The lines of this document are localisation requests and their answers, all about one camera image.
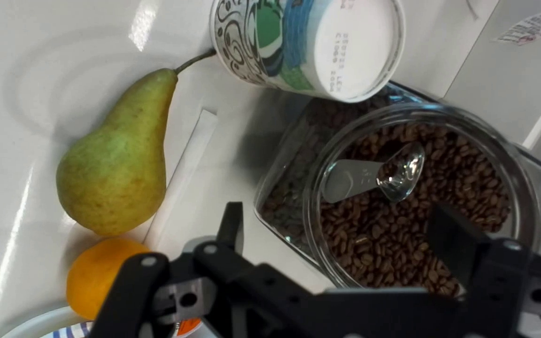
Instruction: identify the orange fruit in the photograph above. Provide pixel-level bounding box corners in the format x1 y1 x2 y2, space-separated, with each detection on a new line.
63 236 153 324

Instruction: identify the glass jar of coffee beans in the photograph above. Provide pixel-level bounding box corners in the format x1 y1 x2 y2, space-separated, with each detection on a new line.
253 82 541 305

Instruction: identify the coffee pod with orange lid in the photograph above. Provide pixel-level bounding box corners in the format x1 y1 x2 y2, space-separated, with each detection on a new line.
174 316 204 338

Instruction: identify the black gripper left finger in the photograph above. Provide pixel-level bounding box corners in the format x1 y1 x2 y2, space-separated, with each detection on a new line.
88 202 245 338

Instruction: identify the white printed cable tag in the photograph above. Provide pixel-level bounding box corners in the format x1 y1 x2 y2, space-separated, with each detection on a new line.
497 5 541 48

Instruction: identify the green pear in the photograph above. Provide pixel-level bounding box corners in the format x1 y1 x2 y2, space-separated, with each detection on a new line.
54 50 217 239

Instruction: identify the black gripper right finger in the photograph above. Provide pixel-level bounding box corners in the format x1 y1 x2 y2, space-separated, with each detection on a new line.
426 204 541 338

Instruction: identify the upside-down patterned paper cup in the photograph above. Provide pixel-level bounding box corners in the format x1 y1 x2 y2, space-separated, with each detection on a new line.
208 0 407 106

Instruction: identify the silver metal spoon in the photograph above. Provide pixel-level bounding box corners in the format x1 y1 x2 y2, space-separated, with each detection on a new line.
319 144 428 207

